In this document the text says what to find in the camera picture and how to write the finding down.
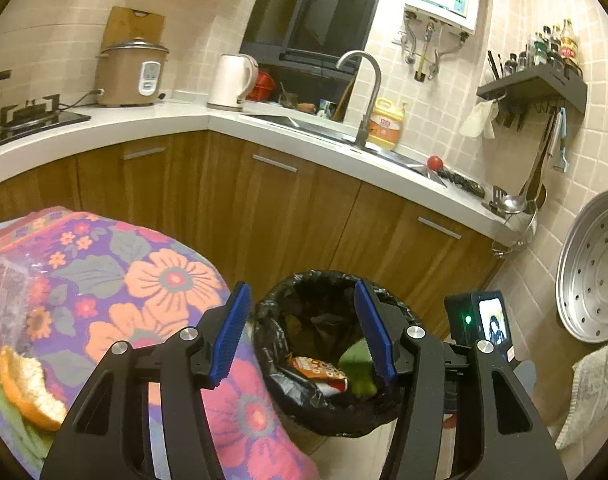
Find wooden cutting board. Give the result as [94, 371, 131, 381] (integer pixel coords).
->
[100, 6, 165, 50]

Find white electric kettle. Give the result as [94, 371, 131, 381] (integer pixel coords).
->
[206, 54, 258, 112]

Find orange panda snack bag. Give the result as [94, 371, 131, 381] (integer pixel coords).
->
[287, 356, 348, 396]

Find round steel steamer tray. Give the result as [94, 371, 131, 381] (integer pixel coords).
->
[556, 190, 608, 344]

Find red basket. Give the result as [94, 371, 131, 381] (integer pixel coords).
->
[246, 70, 276, 102]

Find steel ladle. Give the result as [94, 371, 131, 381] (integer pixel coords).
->
[496, 113, 554, 216]

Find grey towel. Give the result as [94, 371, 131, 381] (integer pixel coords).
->
[556, 343, 608, 451]

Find black gas stove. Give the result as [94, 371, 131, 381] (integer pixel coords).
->
[0, 94, 91, 145]

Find wooden base cabinets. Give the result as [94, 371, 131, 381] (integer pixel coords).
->
[0, 131, 500, 335]

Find yellow detergent bottle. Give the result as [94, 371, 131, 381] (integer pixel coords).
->
[368, 98, 406, 150]

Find wire strainer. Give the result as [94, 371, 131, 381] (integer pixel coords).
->
[492, 200, 538, 259]

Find steel sink faucet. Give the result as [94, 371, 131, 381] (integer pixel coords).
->
[335, 50, 382, 148]

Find black-lined trash bin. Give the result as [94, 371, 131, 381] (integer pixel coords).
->
[252, 270, 403, 441]

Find red tomato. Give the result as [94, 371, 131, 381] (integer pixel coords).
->
[426, 155, 444, 172]

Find orange peel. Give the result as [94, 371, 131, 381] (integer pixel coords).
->
[0, 346, 67, 431]

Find brown rice cooker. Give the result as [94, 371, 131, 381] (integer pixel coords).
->
[95, 38, 169, 107]

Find dark window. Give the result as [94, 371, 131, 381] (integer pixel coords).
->
[241, 0, 377, 68]

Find black wall shelf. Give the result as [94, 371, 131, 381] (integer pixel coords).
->
[476, 65, 587, 115]

